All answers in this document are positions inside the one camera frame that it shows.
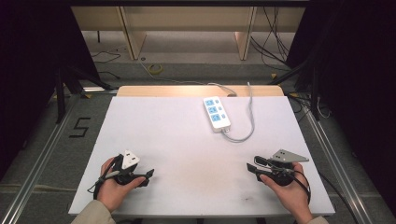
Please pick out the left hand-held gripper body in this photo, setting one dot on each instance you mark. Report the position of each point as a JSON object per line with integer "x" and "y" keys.
{"x": 128, "y": 161}

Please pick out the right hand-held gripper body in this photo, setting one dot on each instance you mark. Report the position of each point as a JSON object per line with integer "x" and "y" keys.
{"x": 285, "y": 157}

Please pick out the person's left hand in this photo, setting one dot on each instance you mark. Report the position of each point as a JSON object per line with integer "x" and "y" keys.
{"x": 110, "y": 193}

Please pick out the person's right hand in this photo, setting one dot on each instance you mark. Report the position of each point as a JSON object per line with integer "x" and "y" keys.
{"x": 292, "y": 196}

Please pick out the white foam board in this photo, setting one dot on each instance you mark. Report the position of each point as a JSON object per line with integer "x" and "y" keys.
{"x": 186, "y": 155}

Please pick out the white power strip blue sockets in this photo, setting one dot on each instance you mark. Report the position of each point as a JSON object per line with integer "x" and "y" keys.
{"x": 216, "y": 113}

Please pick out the black metal stand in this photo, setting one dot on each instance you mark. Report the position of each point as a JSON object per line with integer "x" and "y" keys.
{"x": 62, "y": 90}
{"x": 315, "y": 93}

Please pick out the wooden table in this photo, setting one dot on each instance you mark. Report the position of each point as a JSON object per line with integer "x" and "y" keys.
{"x": 186, "y": 90}

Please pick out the yellow tape roll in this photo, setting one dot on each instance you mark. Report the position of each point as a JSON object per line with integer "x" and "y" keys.
{"x": 155, "y": 68}

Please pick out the black curtain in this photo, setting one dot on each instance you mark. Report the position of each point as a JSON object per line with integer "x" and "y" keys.
{"x": 31, "y": 77}
{"x": 358, "y": 93}

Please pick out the light wooden bench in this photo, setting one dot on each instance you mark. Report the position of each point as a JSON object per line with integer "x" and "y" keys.
{"x": 186, "y": 18}

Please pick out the aluminium floor rail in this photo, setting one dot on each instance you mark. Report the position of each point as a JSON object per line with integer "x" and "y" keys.
{"x": 40, "y": 158}
{"x": 339, "y": 174}

